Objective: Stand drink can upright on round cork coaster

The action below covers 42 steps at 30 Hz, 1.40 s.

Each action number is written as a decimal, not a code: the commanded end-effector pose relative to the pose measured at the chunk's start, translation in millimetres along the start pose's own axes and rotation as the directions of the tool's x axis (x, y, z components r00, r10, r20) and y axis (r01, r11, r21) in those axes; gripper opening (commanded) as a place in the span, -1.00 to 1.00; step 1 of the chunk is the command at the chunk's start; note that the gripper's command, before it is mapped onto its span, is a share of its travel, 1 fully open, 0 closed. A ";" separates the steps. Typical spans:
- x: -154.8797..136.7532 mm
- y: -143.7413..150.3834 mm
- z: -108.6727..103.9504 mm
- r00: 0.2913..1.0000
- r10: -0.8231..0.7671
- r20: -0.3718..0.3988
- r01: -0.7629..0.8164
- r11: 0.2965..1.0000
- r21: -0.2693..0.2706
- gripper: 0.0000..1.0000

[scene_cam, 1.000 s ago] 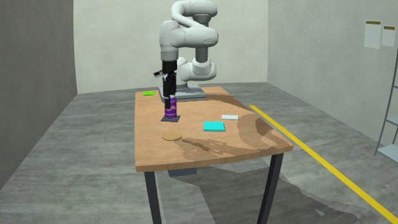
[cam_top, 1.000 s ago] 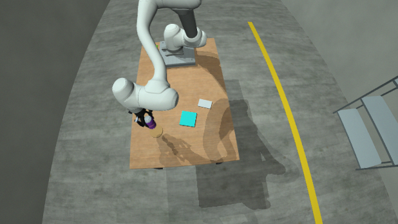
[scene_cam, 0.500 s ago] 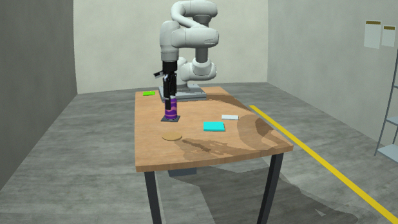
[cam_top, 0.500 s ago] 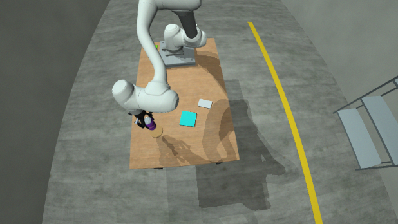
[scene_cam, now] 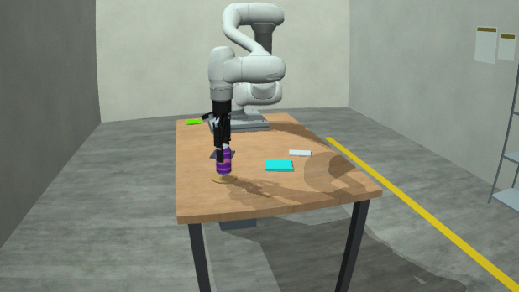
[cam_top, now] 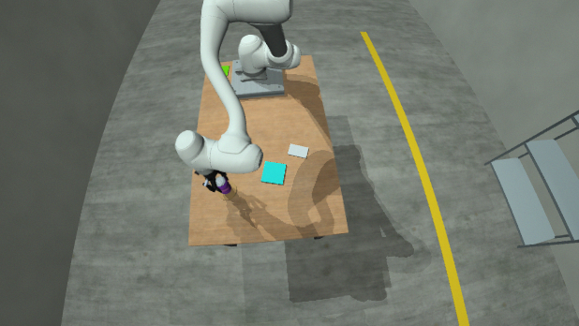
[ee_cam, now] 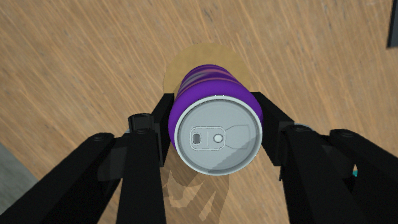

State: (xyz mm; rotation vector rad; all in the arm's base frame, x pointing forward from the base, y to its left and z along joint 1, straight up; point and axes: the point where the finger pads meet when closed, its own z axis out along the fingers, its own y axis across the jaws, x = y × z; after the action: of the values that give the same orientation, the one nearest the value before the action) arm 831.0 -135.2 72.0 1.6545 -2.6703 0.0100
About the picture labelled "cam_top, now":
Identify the purple drink can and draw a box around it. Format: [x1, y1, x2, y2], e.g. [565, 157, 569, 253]
[215, 176, 231, 194]

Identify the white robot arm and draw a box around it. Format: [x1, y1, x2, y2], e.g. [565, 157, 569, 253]
[175, 0, 302, 175]

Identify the cyan square block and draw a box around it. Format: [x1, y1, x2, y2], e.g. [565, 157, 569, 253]
[261, 161, 286, 185]

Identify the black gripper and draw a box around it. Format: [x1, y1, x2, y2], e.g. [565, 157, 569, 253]
[202, 170, 229, 193]

